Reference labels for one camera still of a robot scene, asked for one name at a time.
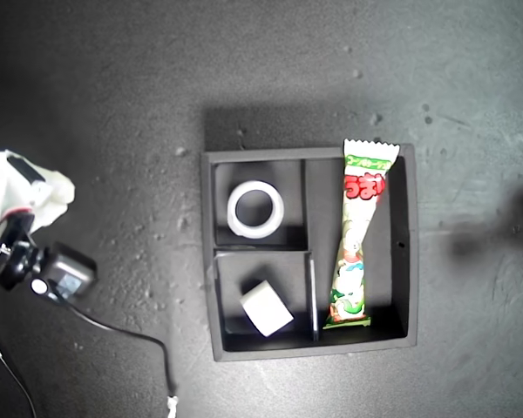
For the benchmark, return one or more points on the large white tape roll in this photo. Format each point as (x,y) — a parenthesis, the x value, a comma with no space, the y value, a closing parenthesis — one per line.
(233,213)

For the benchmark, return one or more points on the green printed snack bar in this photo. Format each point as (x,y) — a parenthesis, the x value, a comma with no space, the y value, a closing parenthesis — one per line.
(353,244)

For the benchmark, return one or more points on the small white tape roll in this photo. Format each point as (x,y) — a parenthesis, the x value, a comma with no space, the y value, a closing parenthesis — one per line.
(268,311)

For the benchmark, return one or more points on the black compartment tray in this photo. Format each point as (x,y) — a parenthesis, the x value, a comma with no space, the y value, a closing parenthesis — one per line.
(322,217)

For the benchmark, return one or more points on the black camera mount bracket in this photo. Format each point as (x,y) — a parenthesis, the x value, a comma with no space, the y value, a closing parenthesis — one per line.
(17,261)

